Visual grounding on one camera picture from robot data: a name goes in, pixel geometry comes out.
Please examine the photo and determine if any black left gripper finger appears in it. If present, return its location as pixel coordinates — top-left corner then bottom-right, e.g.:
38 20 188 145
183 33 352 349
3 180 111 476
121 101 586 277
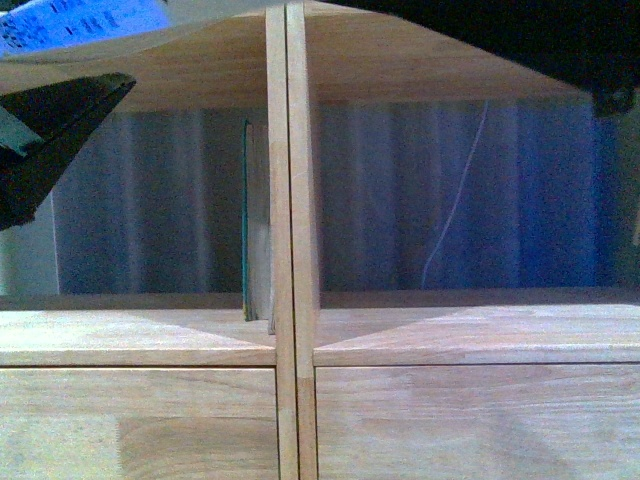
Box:
1 73 136 230

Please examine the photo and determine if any left wooden shelf unit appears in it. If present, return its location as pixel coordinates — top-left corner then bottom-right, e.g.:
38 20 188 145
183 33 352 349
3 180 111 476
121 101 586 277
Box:
1 1 299 479

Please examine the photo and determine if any wooden shelf unit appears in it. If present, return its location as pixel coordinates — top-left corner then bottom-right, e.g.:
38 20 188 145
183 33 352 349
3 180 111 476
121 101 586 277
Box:
284 4 639 479
1 1 299 479

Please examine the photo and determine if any right wooden shelf unit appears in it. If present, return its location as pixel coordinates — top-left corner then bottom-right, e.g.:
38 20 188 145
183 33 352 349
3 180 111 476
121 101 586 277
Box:
284 4 639 479

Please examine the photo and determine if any green upright book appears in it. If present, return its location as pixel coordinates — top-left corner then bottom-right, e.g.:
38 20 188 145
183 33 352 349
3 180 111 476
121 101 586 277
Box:
241 120 275 335

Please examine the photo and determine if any left unit upper drawer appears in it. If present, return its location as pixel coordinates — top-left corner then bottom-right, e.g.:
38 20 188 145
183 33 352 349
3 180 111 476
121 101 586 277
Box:
1 368 279 479

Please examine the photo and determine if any unit drawer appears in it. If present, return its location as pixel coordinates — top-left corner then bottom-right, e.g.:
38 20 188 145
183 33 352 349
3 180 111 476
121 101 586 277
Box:
316 365 639 479
1 368 279 479

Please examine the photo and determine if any grey curtain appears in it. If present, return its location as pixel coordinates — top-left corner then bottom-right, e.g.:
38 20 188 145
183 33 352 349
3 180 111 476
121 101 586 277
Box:
53 100 639 294

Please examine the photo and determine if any right unit upper drawer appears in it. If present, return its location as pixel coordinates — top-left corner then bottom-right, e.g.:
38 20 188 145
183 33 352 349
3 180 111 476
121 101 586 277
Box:
316 365 639 479

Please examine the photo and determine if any white hanging cable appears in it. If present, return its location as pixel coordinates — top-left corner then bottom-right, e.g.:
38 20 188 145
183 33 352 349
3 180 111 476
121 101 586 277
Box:
420 100 489 290

